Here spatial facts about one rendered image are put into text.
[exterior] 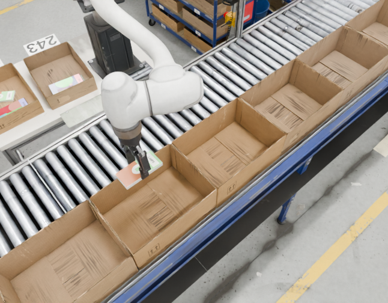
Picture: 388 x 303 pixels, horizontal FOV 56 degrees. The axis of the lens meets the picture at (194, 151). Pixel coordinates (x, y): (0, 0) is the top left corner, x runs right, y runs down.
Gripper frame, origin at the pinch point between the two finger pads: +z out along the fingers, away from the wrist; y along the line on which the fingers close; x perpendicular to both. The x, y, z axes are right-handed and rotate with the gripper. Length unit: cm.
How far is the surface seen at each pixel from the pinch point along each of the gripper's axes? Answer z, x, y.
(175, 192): 28.0, -11.7, -4.1
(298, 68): 16, -98, 4
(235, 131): 28, -54, 3
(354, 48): 20, -137, -3
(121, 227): 28.2, 14.4, -2.4
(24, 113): 36, 16, 90
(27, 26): 116, -45, 285
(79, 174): 42, 13, 41
